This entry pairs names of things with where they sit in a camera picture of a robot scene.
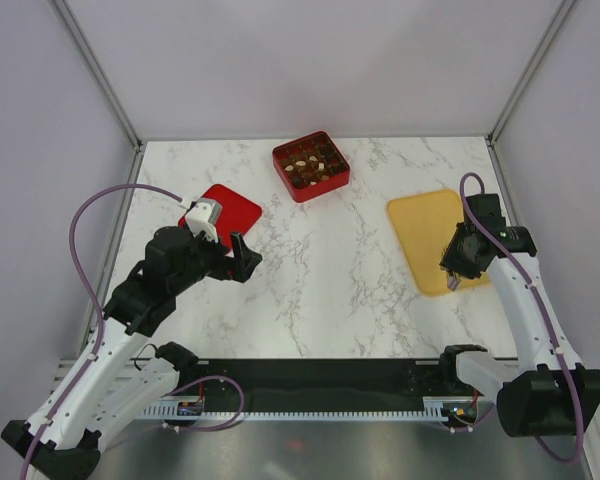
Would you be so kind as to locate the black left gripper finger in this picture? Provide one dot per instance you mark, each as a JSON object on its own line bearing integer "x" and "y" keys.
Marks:
{"x": 209, "y": 245}
{"x": 244, "y": 261}

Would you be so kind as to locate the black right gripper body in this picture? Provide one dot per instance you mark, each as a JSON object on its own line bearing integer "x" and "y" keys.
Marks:
{"x": 456, "y": 255}

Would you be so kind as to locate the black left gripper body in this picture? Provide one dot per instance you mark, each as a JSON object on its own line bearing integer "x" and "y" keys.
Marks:
{"x": 204, "y": 262}

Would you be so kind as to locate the metal tongs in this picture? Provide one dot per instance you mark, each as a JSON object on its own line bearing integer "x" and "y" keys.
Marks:
{"x": 454, "y": 281}

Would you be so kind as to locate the red box lid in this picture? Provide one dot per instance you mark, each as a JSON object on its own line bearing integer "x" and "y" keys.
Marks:
{"x": 238, "y": 213}

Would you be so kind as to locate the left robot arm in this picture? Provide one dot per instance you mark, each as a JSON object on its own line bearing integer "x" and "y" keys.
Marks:
{"x": 66, "y": 436}

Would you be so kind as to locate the red compartment chocolate box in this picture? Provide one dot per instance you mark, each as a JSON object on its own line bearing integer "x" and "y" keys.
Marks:
{"x": 306, "y": 159}

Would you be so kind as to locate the yellow tray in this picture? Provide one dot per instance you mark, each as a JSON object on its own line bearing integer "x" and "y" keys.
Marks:
{"x": 424, "y": 225}

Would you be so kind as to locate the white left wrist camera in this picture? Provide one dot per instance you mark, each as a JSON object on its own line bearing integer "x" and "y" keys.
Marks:
{"x": 202, "y": 217}

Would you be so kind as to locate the aluminium front rail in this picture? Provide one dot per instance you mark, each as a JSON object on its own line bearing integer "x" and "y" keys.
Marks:
{"x": 510, "y": 363}

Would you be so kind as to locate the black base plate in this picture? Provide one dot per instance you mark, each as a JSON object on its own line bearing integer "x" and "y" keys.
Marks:
{"x": 331, "y": 385}

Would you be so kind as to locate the white slotted cable duct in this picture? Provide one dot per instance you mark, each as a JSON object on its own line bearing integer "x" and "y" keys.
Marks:
{"x": 432, "y": 410}

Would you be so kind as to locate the aluminium frame left post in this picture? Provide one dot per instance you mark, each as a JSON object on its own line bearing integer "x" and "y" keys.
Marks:
{"x": 83, "y": 47}

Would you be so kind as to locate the aluminium frame post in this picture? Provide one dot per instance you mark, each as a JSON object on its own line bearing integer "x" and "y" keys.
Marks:
{"x": 549, "y": 36}
{"x": 83, "y": 47}

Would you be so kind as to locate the aluminium frame right post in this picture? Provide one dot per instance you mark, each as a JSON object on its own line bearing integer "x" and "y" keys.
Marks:
{"x": 549, "y": 36}

